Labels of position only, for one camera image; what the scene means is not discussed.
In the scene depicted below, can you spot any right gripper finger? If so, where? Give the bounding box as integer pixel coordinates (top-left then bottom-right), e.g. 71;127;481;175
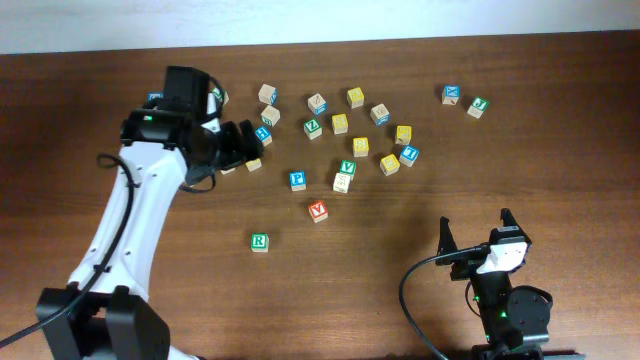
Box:
500;208;519;230
435;216;459;266

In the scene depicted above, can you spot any yellow S block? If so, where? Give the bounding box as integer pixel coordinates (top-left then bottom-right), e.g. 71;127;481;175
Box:
331;114;348;135
352;137;370;158

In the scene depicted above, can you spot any green R block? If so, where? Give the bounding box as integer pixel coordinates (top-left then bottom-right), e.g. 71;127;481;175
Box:
250;233;269;252

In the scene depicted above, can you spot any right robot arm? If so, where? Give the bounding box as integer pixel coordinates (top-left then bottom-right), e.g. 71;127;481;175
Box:
436;208;586;360

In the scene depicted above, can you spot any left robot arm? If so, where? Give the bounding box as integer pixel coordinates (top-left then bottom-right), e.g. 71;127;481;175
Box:
36;66;263;359

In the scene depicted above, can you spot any blue H block centre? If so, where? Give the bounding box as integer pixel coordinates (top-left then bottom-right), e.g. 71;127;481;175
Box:
255;126;273;147

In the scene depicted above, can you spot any yellow C block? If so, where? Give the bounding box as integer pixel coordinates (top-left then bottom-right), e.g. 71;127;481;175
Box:
245;159;262;172

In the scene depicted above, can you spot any blue S block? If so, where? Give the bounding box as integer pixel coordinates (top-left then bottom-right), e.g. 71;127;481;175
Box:
147;92;163;101

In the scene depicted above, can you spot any wooden block green side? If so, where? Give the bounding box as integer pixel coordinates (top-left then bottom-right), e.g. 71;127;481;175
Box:
261;105;281;127

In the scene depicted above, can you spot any green L block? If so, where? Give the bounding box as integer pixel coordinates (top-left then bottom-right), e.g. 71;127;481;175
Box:
212;87;229;107

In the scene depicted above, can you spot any blue P block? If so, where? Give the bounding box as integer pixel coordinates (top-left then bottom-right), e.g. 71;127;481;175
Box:
289;171;307;192

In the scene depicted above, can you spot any green Z block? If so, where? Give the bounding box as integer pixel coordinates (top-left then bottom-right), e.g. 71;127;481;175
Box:
303;119;323;140

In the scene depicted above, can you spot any wooden picture block blue side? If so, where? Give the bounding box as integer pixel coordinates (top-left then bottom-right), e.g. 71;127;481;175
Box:
307;93;327;115

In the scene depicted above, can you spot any red V block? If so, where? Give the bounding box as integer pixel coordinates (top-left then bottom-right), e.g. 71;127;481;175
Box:
308;200;329;223

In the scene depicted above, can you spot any blue T block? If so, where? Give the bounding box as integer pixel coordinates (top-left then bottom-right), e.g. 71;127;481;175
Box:
399;145;420;167

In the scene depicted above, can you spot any yellow block right lower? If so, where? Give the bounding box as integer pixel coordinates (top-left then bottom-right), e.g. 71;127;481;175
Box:
380;154;400;176

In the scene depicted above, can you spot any plain white picture block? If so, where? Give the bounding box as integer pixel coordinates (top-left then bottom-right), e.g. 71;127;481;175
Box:
333;173;351;193

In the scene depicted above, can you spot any green V block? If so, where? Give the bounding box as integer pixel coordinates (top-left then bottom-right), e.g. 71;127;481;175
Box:
339;160;357;180

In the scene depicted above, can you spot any yellow block top centre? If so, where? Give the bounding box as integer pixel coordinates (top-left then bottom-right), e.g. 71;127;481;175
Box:
347;87;365;109

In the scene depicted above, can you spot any yellow block right upper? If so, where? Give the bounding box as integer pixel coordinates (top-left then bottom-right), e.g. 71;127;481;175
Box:
395;125;412;145

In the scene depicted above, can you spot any green J block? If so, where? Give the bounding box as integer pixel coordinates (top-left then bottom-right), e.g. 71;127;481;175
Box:
467;97;490;119

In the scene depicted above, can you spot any wooden block blue side right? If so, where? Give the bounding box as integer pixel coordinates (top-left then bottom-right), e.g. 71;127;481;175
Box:
370;103;390;126

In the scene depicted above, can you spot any blue X block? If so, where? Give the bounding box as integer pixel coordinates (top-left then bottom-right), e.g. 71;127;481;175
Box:
442;85;461;105

